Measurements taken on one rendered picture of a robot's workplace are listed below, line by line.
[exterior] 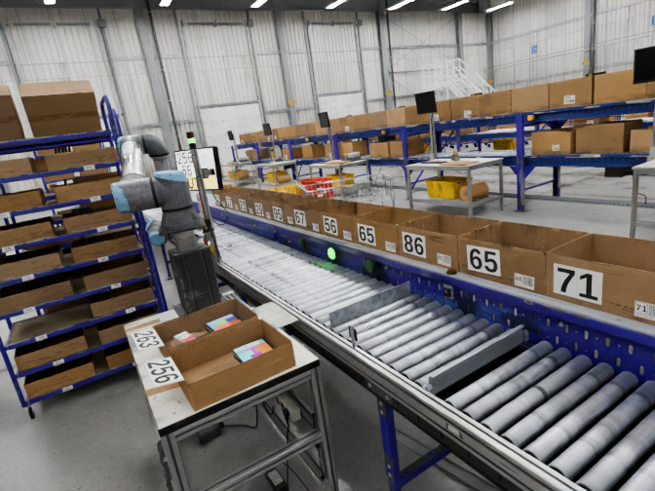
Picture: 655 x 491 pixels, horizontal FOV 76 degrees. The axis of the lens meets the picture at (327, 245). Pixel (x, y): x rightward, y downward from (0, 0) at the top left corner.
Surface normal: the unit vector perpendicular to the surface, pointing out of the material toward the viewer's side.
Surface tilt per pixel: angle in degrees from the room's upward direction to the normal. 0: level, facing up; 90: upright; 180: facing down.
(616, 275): 90
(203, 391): 90
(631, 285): 90
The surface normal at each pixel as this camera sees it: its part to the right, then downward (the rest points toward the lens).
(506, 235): -0.83, 0.25
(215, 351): 0.54, 0.13
